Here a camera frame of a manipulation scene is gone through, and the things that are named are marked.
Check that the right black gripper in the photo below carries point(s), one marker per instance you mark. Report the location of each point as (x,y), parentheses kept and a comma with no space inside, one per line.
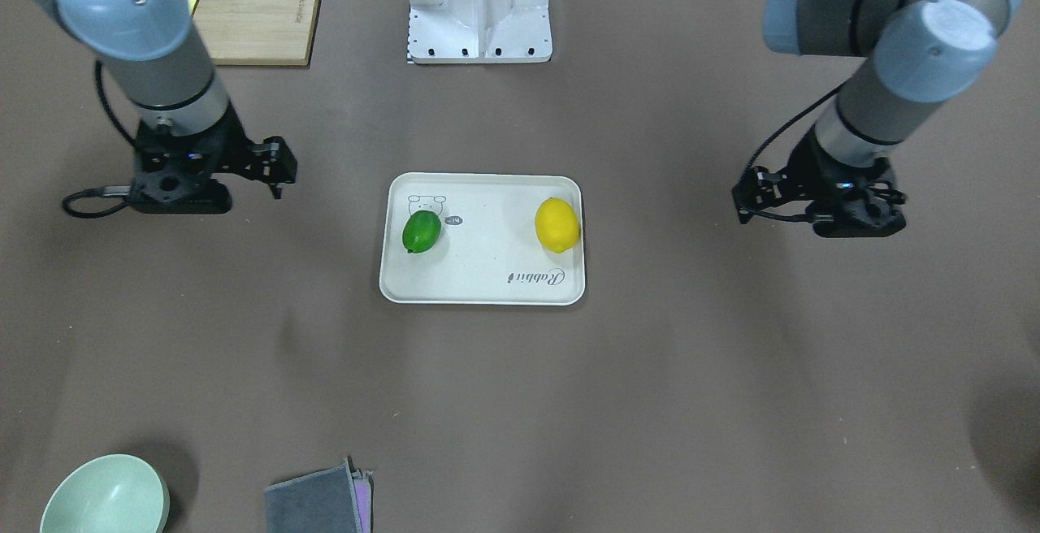
(233,148)

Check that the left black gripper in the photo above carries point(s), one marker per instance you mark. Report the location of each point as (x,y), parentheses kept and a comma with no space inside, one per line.
(804,166)

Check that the green lime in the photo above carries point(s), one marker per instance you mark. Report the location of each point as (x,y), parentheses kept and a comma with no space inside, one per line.
(421,231)

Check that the yellow lemon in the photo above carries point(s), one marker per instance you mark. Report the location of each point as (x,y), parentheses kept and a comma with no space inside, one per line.
(556,225)

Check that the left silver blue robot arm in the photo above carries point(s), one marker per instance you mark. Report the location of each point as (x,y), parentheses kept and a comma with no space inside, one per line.
(916,55)

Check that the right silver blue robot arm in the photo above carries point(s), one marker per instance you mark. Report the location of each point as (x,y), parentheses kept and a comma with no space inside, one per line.
(158,86)

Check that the cream rabbit tray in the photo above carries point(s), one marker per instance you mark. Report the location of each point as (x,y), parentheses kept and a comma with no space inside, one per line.
(487,252)

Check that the wooden cutting board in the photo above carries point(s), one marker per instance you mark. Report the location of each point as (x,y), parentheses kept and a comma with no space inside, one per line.
(257,33)

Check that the mint green bowl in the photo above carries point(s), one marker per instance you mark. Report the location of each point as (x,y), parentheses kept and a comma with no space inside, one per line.
(112,493)

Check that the grey folded cloth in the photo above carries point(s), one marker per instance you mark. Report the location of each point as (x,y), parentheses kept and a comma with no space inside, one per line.
(340,499)

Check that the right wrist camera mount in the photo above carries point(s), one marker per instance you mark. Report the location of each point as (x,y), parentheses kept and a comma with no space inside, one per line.
(271,162)

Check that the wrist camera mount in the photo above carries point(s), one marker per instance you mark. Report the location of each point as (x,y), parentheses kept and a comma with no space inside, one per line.
(757,190)
(271,162)

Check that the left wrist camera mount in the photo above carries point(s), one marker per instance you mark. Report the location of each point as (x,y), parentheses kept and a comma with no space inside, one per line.
(757,190)

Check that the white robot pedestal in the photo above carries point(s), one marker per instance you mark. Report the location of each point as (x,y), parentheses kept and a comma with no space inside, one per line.
(479,32)

